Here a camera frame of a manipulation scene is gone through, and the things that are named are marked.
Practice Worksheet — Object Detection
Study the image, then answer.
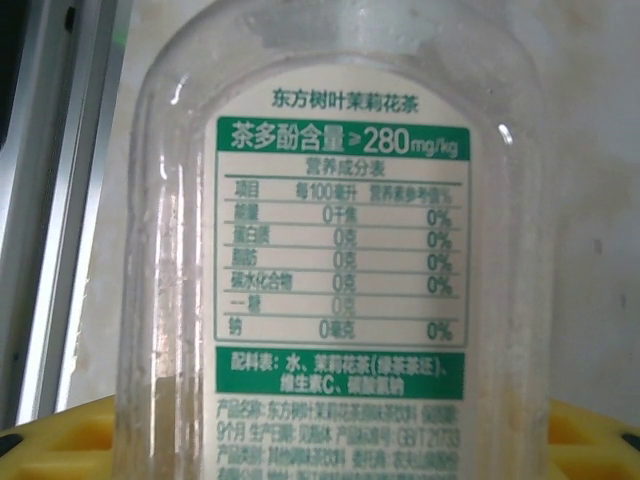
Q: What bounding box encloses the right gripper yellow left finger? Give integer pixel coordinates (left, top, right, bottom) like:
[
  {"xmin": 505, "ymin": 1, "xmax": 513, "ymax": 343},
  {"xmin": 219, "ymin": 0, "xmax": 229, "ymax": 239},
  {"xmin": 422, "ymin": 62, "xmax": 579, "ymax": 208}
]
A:
[{"xmin": 0, "ymin": 396, "xmax": 120, "ymax": 480}]

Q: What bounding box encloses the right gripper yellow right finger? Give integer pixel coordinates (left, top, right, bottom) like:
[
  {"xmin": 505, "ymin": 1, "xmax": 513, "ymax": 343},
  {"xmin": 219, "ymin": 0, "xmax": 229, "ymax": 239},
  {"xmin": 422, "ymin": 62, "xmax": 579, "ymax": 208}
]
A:
[{"xmin": 546, "ymin": 398, "xmax": 640, "ymax": 480}]

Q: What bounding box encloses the green white label tea bottle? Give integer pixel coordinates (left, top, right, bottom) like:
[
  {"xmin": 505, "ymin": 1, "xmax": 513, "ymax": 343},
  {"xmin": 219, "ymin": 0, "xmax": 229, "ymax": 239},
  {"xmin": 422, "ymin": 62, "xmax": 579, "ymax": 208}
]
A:
[{"xmin": 112, "ymin": 0, "xmax": 556, "ymax": 480}]

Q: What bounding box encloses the wide aluminium base rail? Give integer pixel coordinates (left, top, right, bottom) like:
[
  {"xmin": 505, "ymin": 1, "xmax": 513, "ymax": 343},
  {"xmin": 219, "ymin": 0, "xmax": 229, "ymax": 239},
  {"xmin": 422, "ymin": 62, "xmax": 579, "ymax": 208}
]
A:
[{"xmin": 0, "ymin": 0, "xmax": 134, "ymax": 431}]

